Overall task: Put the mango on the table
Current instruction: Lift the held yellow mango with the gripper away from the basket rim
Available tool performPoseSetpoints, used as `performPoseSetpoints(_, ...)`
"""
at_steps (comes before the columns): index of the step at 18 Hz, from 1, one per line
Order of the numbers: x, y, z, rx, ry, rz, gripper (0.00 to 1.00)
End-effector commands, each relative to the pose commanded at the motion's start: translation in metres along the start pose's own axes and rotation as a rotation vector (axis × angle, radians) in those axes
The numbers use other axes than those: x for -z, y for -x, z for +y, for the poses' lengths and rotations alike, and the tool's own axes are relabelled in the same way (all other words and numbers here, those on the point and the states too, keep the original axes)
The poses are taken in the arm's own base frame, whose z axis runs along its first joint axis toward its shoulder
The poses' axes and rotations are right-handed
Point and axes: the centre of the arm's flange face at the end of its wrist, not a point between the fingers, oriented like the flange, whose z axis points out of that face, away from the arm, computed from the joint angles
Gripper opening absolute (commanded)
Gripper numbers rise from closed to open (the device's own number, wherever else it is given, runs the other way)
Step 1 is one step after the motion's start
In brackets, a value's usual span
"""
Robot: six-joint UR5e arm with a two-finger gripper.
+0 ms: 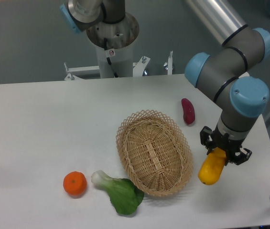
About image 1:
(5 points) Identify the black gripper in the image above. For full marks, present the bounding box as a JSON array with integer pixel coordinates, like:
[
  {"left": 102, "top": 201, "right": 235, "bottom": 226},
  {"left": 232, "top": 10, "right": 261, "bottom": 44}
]
[{"left": 200, "top": 126, "right": 252, "bottom": 165}]

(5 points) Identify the yellow mango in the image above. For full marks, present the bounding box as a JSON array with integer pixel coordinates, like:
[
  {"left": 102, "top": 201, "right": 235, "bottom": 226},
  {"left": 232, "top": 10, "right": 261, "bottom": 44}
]
[{"left": 198, "top": 147, "right": 226, "bottom": 185}]

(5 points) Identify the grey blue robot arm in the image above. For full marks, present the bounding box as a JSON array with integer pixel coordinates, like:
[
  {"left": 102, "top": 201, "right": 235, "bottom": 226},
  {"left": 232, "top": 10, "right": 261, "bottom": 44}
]
[{"left": 60, "top": 0, "right": 270, "bottom": 165}]

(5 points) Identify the purple sweet potato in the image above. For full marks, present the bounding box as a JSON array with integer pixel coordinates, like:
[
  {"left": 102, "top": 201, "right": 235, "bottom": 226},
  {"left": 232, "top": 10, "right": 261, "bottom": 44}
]
[{"left": 181, "top": 98, "right": 195, "bottom": 125}]

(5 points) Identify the woven wicker basket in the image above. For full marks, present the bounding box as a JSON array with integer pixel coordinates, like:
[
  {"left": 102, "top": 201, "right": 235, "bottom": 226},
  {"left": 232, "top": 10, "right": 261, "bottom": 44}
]
[{"left": 116, "top": 110, "right": 194, "bottom": 197}]

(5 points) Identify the green bok choy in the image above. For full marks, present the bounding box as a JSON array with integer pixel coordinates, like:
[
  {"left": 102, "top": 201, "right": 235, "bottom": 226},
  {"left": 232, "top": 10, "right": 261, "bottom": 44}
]
[{"left": 91, "top": 170, "right": 144, "bottom": 215}]

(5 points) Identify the orange tangerine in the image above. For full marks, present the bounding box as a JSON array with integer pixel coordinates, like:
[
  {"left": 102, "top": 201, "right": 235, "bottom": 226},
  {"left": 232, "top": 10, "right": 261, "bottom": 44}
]
[{"left": 63, "top": 171, "right": 87, "bottom": 197}]

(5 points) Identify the white metal frame bracket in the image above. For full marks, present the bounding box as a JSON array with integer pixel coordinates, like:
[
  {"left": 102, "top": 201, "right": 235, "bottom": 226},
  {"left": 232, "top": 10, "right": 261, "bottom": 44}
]
[{"left": 64, "top": 51, "right": 175, "bottom": 81}]

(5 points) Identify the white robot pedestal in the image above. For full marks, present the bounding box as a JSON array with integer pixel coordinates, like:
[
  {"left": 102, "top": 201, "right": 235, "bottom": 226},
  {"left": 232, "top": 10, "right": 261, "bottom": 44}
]
[{"left": 86, "top": 13, "right": 140, "bottom": 65}]

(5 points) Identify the black cable on pedestal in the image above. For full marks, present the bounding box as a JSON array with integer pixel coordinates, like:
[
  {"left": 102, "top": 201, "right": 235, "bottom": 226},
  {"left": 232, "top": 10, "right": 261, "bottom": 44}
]
[{"left": 103, "top": 37, "right": 119, "bottom": 78}]

